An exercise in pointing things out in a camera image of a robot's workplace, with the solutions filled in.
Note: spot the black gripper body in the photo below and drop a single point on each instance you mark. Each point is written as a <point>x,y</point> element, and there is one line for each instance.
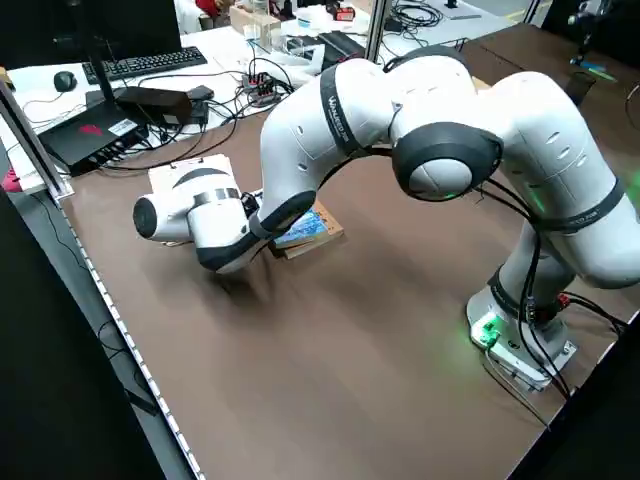
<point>251,204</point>
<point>584,15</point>

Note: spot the green marker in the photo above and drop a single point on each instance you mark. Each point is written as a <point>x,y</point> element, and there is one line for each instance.
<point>602,74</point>

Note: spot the blue illustrated book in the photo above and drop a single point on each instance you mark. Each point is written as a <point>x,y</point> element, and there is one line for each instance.
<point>310,225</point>

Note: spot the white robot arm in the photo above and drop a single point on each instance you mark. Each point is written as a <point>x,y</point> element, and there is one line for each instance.
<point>450,100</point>

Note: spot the black mesh pen holder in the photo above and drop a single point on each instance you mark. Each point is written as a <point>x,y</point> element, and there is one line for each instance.
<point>581,90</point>

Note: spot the brown kraft cover book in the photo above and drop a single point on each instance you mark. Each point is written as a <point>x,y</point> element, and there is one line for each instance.
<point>334,227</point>

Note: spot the white paper clipboard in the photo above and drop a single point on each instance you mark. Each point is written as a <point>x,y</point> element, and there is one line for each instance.
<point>165,175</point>

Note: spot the grey hub with red plugs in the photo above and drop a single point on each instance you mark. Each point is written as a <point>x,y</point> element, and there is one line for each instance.
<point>260,87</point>

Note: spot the black power brick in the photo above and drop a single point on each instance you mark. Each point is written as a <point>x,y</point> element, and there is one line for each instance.
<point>155,102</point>

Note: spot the clear acrylic stand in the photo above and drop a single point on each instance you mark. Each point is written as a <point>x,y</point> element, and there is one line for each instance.
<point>302,52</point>

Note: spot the black keyboard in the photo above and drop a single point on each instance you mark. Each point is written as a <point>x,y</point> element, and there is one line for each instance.
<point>145,62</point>

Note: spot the aluminium table edge strip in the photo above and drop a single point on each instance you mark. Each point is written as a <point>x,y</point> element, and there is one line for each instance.
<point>127,332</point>

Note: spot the black box with red logo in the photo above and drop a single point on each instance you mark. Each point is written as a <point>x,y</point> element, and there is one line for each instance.
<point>85,135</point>

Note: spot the black ribbed device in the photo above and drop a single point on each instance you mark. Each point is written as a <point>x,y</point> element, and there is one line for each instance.
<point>342,44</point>

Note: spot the black computer mouse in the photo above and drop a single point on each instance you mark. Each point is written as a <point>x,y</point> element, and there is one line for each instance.
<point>64,81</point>

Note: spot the black monitor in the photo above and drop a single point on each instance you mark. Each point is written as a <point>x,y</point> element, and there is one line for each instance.
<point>100,25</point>

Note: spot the pink plastic item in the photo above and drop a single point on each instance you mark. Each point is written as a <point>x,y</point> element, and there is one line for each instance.
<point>10,181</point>

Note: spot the aluminium frame post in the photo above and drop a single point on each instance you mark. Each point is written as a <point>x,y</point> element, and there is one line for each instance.
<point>375,30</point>

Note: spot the aluminium corner frame rail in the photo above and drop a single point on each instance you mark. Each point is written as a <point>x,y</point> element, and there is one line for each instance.
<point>35,145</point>

